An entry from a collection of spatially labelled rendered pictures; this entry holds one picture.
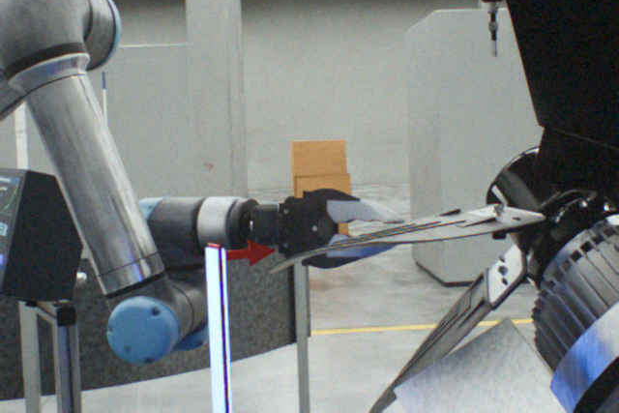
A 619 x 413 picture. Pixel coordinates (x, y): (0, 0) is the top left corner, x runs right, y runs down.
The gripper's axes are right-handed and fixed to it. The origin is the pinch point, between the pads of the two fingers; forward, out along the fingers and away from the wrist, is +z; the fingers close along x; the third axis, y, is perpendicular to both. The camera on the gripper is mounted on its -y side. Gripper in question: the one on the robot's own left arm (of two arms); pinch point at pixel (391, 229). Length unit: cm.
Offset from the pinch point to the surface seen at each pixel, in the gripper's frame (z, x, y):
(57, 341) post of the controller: -52, 17, 7
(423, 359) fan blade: 0.2, 16.5, 12.9
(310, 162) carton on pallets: -316, -59, 729
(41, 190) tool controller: -57, -5, 8
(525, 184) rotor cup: 13.9, -5.3, 7.2
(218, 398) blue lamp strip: -9.5, 15.6, -22.8
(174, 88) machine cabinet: -331, -103, 485
